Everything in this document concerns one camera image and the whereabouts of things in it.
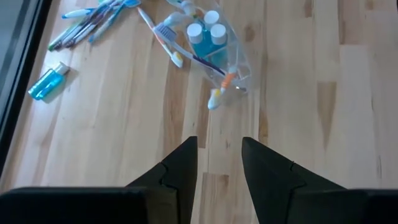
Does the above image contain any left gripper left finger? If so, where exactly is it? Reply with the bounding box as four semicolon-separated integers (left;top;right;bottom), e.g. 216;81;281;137
126;136;199;224

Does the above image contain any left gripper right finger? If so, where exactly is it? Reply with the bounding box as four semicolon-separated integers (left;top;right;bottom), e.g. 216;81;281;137
242;137;349;224

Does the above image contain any orange and white toothbrush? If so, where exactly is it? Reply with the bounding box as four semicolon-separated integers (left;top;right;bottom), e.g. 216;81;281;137
207;73;239;111

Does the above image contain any clear plastic bag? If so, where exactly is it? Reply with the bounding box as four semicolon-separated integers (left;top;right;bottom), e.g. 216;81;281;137
174;0;252;103

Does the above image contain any purple striped white toothbrush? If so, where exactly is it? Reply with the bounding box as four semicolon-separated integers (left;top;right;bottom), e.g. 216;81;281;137
154;23;227;77

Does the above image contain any blue mouthwash bottle white cap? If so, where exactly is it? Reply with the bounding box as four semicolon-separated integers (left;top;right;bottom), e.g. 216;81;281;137
203;10;221;32
210;23;229;68
185;22;206;60
27;61;71;101

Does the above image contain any teal and white toothbrush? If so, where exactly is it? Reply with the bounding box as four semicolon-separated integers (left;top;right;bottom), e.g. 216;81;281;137
88;0;142;44

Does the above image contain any blue bristled white toothbrush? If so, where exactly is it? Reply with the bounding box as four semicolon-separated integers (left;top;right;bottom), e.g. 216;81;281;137
63;0;125;48

